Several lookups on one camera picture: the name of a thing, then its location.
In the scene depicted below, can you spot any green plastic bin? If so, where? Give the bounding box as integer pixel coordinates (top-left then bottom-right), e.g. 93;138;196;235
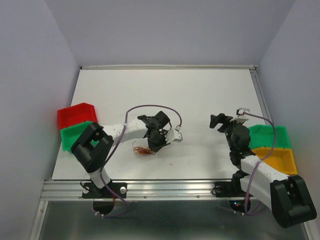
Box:
60;121;92;154
248;124;292;149

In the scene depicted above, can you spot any green plastic bin right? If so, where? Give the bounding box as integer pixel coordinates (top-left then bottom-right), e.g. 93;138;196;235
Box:
248;124;292;149

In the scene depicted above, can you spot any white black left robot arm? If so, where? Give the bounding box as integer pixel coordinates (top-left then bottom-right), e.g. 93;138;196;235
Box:
70;111;171;197

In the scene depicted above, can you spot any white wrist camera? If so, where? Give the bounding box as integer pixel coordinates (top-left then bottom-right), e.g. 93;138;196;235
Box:
230;107;250;124
165;128;183;144

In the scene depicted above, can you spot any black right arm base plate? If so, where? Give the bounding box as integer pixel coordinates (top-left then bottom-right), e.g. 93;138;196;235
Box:
211;170;249;198

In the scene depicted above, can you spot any red plastic bin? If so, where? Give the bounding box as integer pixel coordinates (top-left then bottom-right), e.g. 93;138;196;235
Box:
57;102;98;130

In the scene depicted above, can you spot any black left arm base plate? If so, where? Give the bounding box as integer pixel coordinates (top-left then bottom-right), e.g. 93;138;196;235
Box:
80;181;128;199

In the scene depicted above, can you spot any yellow plastic bin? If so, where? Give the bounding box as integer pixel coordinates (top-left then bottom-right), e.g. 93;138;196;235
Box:
264;148;298;176

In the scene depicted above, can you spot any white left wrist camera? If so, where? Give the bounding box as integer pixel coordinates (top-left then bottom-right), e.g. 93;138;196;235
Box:
165;128;183;144

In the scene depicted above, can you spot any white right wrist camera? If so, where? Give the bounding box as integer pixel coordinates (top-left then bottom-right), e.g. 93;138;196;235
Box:
230;107;250;124

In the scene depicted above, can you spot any green plastic bin left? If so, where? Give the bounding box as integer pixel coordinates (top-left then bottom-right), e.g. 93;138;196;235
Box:
60;121;92;154

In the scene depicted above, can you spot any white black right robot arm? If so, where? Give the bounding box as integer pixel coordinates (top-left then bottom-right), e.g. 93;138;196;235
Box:
209;109;317;228

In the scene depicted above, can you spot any aluminium table frame rail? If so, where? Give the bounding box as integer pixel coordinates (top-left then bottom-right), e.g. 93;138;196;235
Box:
30;66;320;240

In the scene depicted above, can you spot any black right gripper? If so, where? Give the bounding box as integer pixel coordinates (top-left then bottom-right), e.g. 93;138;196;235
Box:
209;112;243;151

